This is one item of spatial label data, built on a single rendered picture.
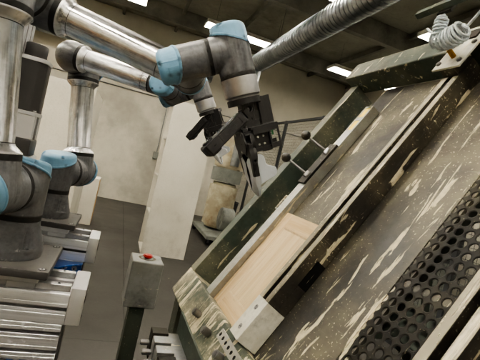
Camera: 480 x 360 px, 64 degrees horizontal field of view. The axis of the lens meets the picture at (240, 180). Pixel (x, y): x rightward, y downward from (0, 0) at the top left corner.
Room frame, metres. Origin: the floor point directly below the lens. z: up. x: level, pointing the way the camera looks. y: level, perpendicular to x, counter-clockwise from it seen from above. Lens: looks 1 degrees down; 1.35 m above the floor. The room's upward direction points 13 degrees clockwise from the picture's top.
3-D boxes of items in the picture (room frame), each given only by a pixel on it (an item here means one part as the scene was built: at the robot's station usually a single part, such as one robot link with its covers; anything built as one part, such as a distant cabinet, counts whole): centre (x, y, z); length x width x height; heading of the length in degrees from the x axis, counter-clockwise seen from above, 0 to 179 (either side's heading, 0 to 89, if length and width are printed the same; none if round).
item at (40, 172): (0.89, 0.50, 1.20); 0.13 x 0.12 x 0.14; 4
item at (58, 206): (1.37, 0.65, 1.09); 0.15 x 0.15 x 0.10
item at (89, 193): (5.95, 2.44, 0.36); 0.58 x 0.45 x 0.72; 108
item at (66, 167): (1.38, 0.65, 1.20); 0.13 x 0.12 x 0.14; 173
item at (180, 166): (5.30, 0.86, 1.03); 0.60 x 0.58 x 2.05; 18
